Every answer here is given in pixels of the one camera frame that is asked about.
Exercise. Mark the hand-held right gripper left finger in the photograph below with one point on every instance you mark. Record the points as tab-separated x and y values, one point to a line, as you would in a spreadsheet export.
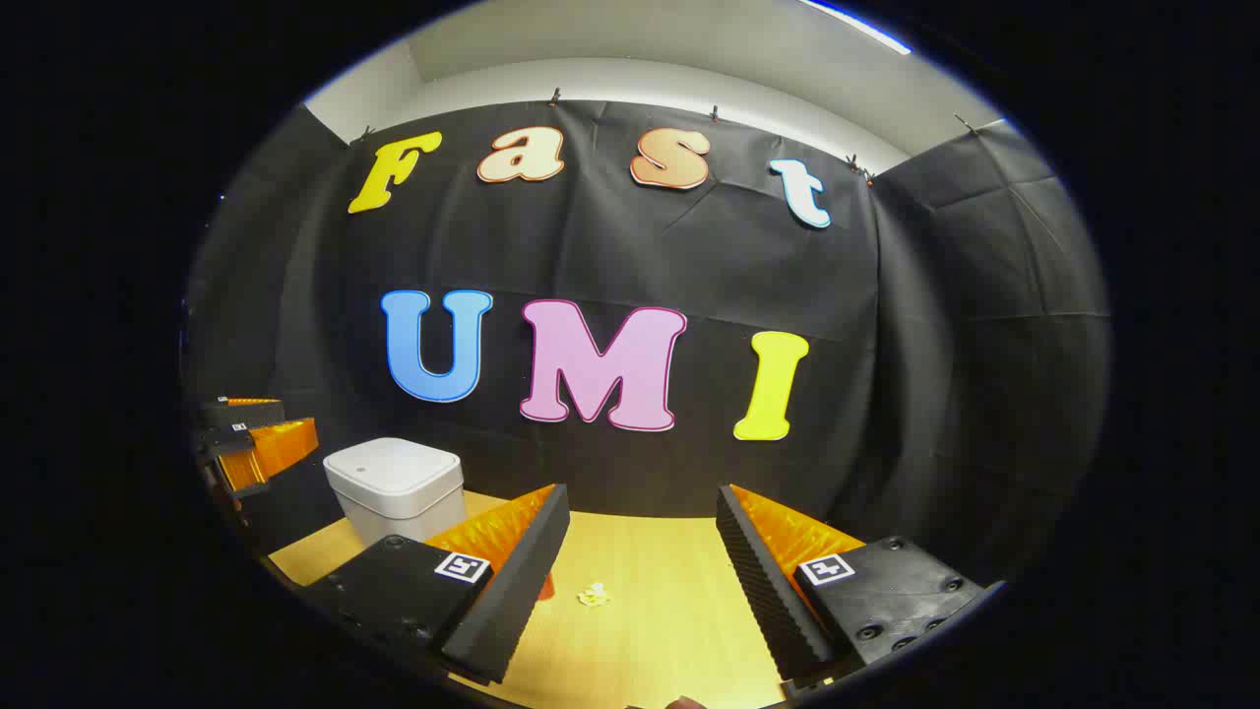
512	591

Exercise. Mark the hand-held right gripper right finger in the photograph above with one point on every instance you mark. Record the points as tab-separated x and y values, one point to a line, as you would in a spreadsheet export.
768	591

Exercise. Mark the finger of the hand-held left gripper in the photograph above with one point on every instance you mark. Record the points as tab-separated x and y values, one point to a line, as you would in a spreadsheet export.
246	414
276	448

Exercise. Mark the red pop can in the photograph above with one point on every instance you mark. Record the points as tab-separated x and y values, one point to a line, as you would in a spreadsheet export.
545	589

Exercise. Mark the white paper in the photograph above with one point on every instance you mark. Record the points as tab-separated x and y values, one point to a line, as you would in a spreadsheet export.
594	595

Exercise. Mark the white desktop garbage bin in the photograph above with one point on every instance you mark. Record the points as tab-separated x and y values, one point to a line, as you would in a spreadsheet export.
394	483

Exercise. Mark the wooden desktop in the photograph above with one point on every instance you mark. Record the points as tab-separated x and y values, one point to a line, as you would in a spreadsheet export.
650	611

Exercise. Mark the black backdrop cloth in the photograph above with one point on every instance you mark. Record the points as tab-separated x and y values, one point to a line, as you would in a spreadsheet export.
610	246

